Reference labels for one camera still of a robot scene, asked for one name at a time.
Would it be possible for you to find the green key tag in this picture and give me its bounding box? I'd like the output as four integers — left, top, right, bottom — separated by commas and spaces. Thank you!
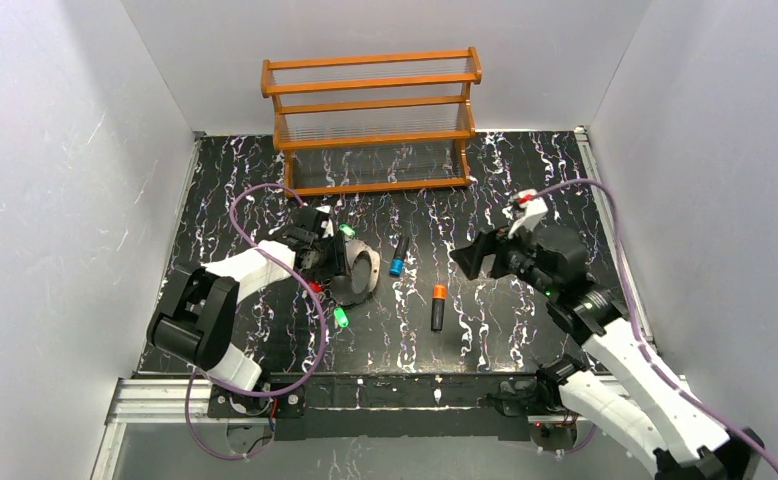
338, 224, 356, 238
333, 307, 349, 328

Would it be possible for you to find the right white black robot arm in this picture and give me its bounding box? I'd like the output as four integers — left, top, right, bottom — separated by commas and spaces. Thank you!
450, 226, 762, 479

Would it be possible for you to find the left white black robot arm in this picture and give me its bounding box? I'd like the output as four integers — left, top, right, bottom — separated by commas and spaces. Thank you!
146, 206, 346, 397

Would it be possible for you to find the orange capped black marker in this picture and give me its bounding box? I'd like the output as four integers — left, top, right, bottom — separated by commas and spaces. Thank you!
430, 284, 447, 332

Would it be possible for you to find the blue capped black marker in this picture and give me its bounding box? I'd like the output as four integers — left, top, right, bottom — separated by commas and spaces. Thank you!
389, 235, 410, 278

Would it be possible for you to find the orange wooden shelf rack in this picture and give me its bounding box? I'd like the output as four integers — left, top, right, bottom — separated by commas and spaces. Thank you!
260, 47, 483, 196

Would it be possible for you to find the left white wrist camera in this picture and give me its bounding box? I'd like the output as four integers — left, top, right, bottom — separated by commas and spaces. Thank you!
296, 206, 332, 238

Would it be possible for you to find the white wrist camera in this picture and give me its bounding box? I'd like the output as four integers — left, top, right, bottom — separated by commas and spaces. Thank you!
507, 189, 549, 240
296, 206, 332, 238

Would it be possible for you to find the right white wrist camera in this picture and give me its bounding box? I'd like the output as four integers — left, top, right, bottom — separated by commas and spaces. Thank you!
507, 189, 549, 240

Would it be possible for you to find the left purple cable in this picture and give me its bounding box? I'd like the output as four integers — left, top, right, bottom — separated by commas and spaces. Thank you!
183, 183, 329, 462

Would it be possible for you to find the purple cable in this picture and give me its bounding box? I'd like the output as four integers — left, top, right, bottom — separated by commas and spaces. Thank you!
183, 183, 329, 462
528, 177, 778, 480

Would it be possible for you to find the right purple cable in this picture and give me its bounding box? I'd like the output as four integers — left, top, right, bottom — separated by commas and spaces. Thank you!
528, 177, 778, 480

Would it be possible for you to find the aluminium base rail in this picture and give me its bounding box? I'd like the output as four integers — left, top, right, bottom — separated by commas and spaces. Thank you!
91, 378, 270, 479

